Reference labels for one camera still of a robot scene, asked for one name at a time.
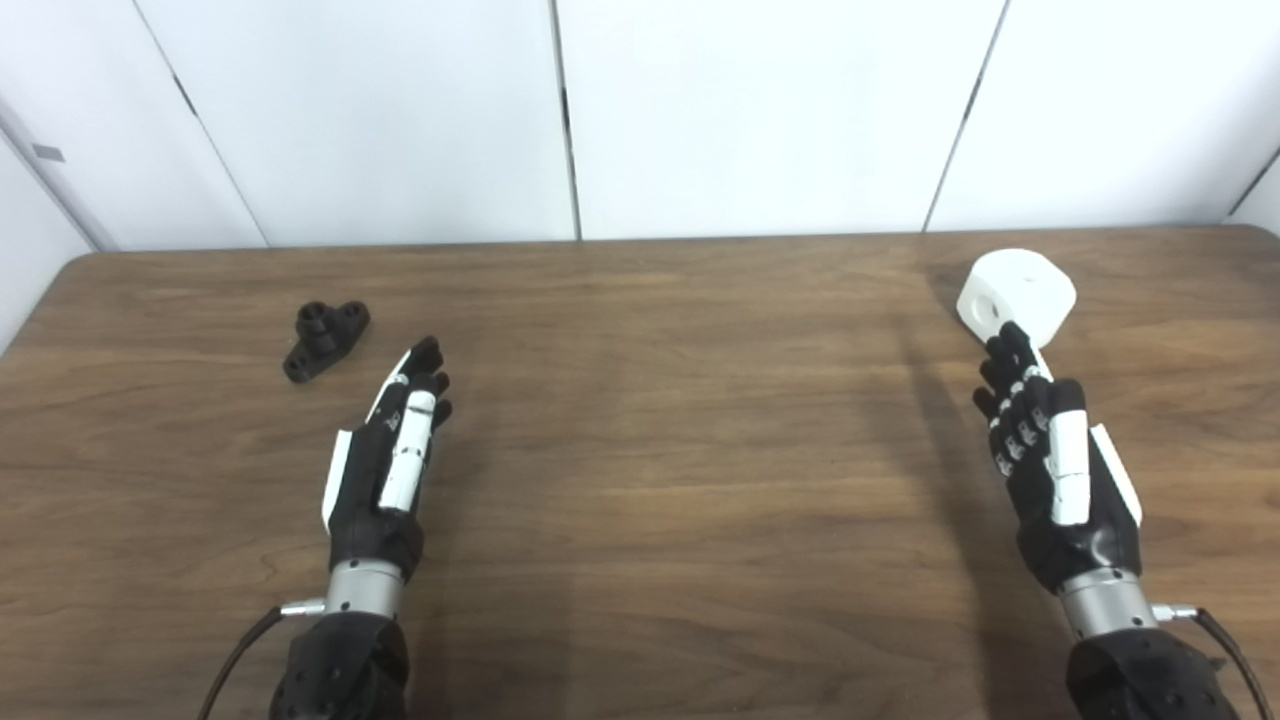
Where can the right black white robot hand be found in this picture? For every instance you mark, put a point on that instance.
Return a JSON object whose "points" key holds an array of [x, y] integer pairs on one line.
{"points": [[1085, 540]]}

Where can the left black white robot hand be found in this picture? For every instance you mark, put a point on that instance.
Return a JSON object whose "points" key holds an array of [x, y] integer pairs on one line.
{"points": [[365, 480]]}

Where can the black flanged holder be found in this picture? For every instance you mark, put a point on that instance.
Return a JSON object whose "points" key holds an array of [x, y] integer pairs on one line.
{"points": [[322, 345]]}

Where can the round white plastic piece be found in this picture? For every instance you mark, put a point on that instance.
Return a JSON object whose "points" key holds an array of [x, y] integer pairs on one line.
{"points": [[1030, 290]]}

